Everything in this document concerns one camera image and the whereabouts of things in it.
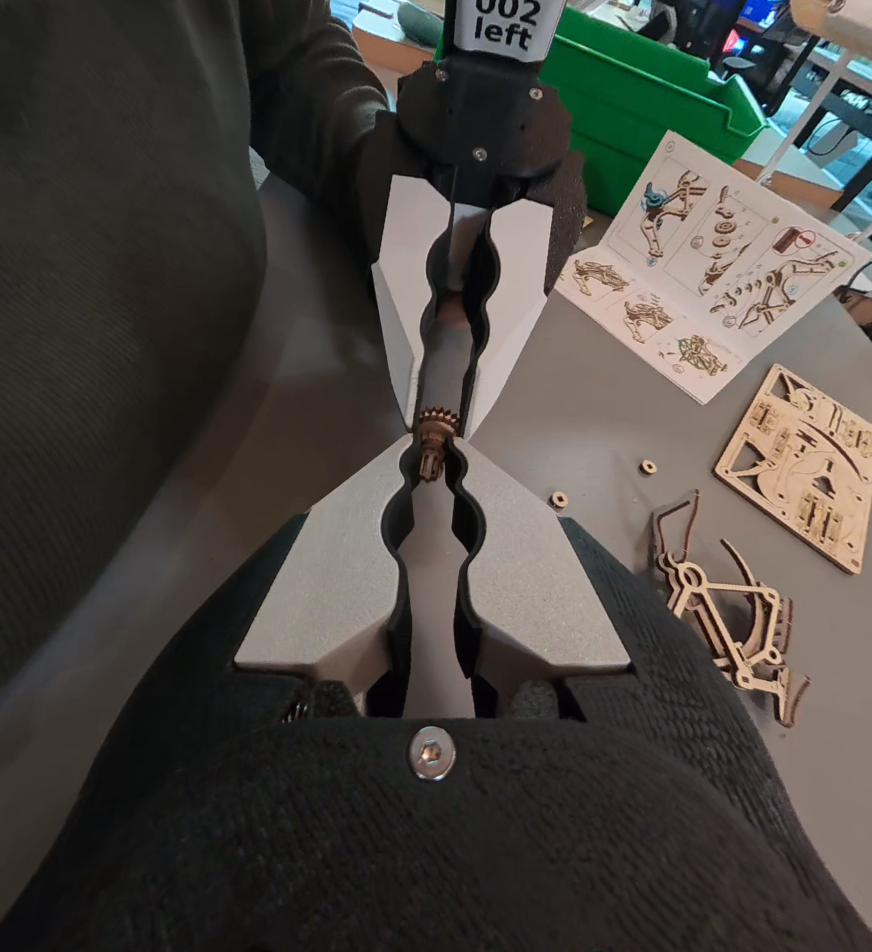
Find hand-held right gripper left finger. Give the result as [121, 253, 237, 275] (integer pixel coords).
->
[233, 435, 416, 718]

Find large green plastic bin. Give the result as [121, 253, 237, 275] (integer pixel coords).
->
[538, 6, 769, 218]

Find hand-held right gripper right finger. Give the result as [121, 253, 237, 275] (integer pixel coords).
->
[445, 446, 636, 718]

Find assembly instruction booklet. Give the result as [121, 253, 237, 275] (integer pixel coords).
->
[555, 130, 872, 406]

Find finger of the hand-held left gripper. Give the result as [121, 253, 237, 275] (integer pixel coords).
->
[460, 201, 557, 438]
[371, 175, 455, 432]

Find person's left forearm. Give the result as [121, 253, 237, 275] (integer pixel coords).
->
[238, 0, 396, 217]

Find wooden parts sheet slotted strips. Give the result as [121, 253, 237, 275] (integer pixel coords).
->
[713, 363, 872, 576]

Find wooden gear axle assembly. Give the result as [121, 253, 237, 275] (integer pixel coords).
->
[415, 405, 461, 486]

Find wooden model frame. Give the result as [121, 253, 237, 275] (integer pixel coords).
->
[650, 489, 812, 728]

